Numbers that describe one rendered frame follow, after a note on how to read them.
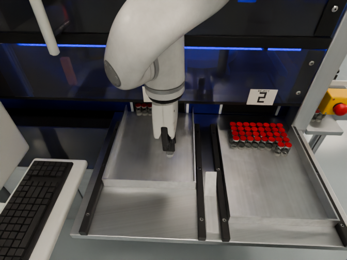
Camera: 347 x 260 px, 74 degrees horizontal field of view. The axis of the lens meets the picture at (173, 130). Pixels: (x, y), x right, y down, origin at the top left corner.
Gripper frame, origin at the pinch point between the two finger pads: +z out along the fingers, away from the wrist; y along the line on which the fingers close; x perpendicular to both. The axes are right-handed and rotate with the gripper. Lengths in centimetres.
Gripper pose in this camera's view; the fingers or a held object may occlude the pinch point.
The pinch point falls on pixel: (169, 141)
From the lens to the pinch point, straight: 59.7
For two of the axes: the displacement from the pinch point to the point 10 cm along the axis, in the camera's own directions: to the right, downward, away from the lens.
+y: -1.1, 6.9, -7.2
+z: 0.4, 7.3, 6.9
